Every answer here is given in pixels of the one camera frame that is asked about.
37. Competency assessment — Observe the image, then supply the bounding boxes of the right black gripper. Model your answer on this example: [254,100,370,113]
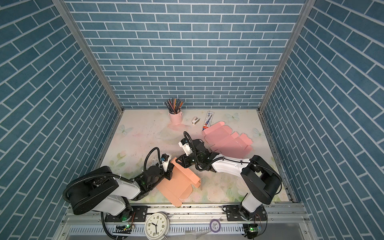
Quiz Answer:
[174,153,203,168]

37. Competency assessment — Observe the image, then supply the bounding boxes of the orange paper box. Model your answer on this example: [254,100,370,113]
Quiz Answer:
[156,158,201,207]

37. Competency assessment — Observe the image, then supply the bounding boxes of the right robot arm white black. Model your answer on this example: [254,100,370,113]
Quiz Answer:
[176,138,282,213]

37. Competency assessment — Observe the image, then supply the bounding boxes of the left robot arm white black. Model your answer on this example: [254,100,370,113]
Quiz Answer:
[63,163,174,216]

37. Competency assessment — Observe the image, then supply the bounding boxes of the pink flat paper box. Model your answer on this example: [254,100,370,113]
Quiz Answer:
[203,122,253,159]

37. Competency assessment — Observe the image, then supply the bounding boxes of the toothpaste tube packet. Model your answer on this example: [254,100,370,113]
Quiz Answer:
[203,111,214,131]

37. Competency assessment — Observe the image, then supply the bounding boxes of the pink pencil cup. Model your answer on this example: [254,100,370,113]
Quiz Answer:
[169,111,183,125]

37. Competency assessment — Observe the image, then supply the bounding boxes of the white alarm clock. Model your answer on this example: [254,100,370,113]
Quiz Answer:
[145,212,170,240]

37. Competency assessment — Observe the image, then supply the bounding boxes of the left circuit board green led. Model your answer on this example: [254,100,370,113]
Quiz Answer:
[113,225,133,235]

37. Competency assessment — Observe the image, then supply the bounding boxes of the circuit board green led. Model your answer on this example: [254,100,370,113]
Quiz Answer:
[242,224,259,240]
[113,225,133,235]

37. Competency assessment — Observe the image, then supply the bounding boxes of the coloured pencils bunch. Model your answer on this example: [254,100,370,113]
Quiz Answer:
[165,98,184,115]

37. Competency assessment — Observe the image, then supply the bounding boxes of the purple tape roll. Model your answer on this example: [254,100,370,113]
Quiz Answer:
[210,219,221,234]

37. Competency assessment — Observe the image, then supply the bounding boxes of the right circuit board green led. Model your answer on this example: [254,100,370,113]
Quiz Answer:
[242,224,259,240]

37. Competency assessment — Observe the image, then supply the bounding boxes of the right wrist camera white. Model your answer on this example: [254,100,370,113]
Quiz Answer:
[179,138,193,156]

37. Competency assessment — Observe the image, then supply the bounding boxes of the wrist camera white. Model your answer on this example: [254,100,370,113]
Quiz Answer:
[179,138,193,156]
[161,154,171,172]

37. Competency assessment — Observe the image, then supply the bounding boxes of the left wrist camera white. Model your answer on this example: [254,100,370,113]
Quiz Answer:
[161,154,171,172]

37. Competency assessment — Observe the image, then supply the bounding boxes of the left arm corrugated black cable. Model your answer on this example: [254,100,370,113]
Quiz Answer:
[62,146,162,203]

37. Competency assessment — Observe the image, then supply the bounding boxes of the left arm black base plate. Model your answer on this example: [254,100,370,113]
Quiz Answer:
[105,205,148,223]

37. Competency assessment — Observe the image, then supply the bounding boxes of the aluminium front rail frame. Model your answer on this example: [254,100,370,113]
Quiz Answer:
[53,203,317,240]

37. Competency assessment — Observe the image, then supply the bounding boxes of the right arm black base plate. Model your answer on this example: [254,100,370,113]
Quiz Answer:
[222,204,268,222]

